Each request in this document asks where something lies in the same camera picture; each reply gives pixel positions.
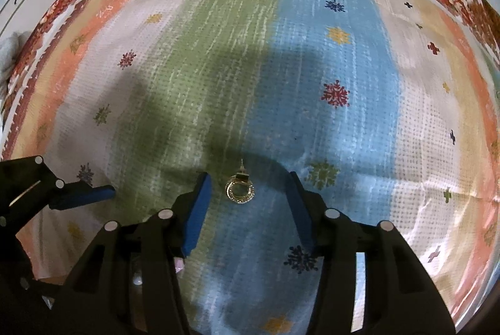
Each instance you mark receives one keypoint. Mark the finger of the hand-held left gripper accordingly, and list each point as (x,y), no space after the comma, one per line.
(90,195)

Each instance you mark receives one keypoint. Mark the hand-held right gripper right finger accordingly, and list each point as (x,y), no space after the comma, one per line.
(301,216)

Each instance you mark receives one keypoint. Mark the grey crumpled cloth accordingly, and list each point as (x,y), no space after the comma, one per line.
(9,54)

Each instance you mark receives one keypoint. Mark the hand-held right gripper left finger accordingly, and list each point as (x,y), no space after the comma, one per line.
(199,212)

